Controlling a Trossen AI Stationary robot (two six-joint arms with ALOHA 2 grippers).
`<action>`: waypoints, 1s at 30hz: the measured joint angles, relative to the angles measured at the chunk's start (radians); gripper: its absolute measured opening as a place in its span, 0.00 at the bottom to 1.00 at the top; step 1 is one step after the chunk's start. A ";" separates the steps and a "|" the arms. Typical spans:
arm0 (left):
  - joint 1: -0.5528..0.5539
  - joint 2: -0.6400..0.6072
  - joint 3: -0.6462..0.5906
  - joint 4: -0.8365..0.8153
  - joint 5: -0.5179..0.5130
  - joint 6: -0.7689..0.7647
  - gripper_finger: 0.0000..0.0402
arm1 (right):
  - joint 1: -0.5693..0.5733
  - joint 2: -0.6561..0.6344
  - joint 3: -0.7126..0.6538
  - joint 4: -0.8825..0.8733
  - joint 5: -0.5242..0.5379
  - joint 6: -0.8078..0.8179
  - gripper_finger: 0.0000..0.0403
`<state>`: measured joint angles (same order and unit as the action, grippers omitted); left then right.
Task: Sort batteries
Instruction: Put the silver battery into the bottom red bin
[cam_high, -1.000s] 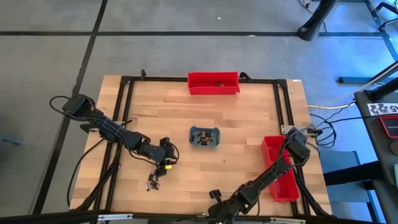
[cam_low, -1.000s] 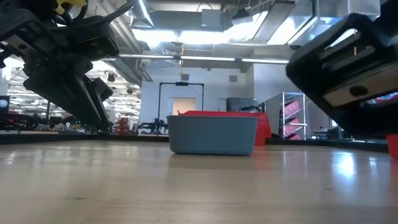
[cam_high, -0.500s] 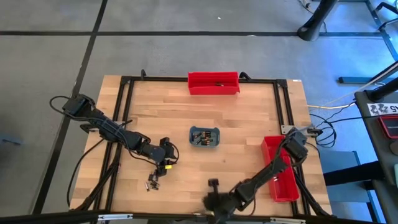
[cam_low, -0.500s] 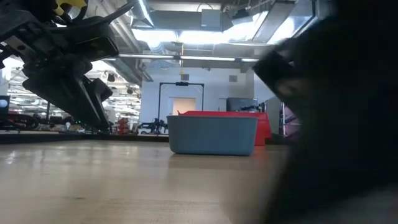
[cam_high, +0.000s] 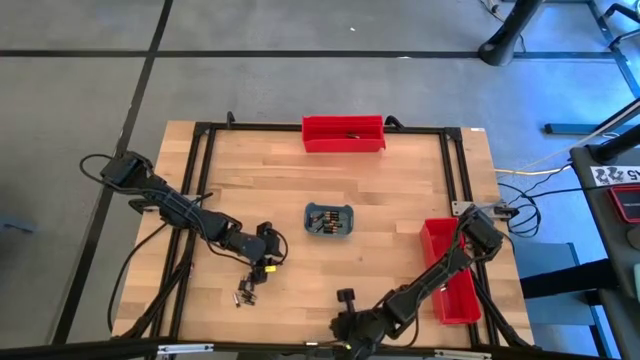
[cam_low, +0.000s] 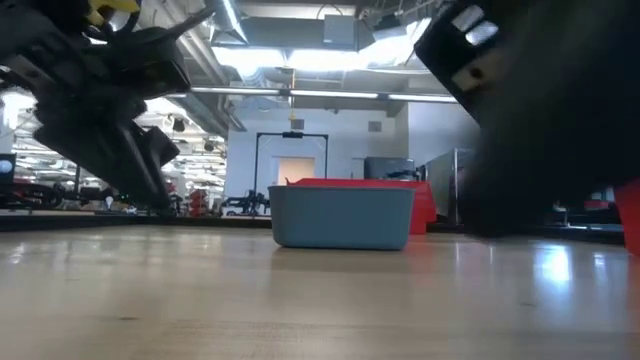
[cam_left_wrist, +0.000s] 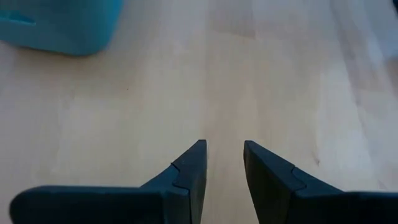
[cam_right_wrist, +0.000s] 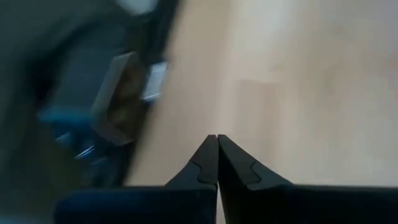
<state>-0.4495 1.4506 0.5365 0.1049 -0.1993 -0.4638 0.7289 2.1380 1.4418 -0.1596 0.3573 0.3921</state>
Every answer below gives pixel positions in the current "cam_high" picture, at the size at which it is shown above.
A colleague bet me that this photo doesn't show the silver metal bracket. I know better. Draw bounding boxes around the silver metal bracket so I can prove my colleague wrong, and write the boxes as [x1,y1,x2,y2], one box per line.
[432,349,494,360]
[156,343,215,357]

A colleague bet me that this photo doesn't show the dark grey side table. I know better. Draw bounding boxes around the dark grey side table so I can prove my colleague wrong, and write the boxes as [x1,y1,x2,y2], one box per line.
[569,144,640,360]

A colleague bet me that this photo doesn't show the black stand leg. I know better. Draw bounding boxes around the black stand leg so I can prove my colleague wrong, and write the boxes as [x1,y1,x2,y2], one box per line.
[477,0,545,68]

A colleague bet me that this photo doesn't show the black mounting beam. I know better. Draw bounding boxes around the black mounting beam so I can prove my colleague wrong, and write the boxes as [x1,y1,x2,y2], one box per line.
[0,337,640,360]

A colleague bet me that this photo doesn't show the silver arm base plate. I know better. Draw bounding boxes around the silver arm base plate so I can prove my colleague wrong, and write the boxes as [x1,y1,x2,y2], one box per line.
[451,199,519,221]

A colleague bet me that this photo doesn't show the black floor cables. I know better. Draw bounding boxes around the black floor cables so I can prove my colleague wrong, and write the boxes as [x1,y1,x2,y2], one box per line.
[497,162,594,239]

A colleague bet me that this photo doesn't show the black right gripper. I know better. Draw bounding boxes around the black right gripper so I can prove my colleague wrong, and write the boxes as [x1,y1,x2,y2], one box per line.
[329,287,396,360]

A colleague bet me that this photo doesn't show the blue-grey plastic basket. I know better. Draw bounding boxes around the blue-grey plastic basket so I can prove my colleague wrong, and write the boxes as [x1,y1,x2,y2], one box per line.
[303,201,355,238]

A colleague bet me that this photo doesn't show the black table foot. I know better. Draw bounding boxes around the black table foot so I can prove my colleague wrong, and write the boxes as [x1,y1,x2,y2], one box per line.
[519,258,617,301]

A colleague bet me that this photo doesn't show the black desk leg bar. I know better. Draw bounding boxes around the black desk leg bar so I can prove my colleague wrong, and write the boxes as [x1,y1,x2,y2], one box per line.
[543,97,640,136]

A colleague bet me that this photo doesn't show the black aluminium table frame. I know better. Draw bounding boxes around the black aluminium table frame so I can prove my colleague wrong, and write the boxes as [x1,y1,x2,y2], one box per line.
[147,112,534,351]

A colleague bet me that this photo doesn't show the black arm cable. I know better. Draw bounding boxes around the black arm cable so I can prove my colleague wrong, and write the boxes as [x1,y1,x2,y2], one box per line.
[106,219,174,335]

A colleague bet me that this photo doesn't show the long red plastic bin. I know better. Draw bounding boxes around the long red plastic bin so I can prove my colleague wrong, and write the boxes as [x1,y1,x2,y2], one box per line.
[301,115,387,154]
[418,216,483,326]

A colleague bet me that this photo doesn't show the red and black device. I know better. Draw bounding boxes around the red and black device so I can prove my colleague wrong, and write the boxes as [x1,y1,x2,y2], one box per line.
[608,184,640,224]

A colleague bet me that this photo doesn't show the black cable bundle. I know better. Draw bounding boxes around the black cable bundle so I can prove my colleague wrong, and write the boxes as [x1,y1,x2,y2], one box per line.
[122,247,194,341]
[469,269,532,350]

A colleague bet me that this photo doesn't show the yellow cable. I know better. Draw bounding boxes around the yellow cable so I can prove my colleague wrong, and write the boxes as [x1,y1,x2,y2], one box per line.
[493,149,574,178]

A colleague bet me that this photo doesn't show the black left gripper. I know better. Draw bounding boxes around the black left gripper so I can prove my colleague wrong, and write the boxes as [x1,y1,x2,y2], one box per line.
[248,220,282,287]

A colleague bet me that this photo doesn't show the white printed label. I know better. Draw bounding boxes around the white printed label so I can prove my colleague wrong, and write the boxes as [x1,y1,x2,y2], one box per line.
[589,165,640,188]

